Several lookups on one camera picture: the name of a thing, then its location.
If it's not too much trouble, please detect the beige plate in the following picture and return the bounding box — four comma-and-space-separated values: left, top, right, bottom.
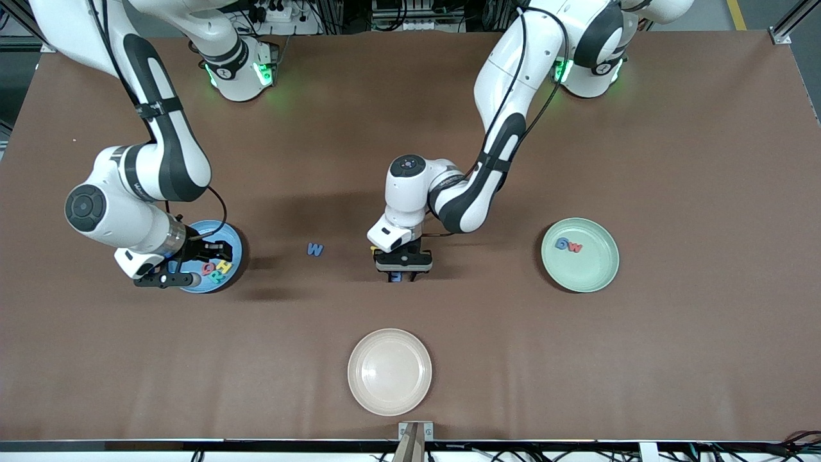
347, 328, 433, 417

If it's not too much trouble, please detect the green plate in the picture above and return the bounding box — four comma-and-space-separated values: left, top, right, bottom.
541, 218, 620, 294

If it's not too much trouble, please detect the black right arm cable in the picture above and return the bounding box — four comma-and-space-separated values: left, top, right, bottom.
90, 0, 229, 257

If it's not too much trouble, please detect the aluminium frame post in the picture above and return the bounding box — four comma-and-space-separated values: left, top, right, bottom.
0, 0, 71, 52
770, 0, 821, 46

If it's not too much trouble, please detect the cable bundle under table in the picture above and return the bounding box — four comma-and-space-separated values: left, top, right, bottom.
378, 430, 821, 462

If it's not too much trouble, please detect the brown table cover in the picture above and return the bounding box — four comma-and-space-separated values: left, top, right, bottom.
0, 29, 821, 443

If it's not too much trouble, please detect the long white power strip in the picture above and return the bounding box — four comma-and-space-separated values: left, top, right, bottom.
374, 13, 466, 33

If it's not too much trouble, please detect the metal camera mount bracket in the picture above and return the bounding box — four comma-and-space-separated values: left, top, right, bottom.
393, 420, 435, 462

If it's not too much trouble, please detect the white power strip with plugs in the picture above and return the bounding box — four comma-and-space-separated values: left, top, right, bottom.
247, 0, 321, 36

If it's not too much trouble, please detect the blue plate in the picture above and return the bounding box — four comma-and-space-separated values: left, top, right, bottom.
176, 220, 244, 295

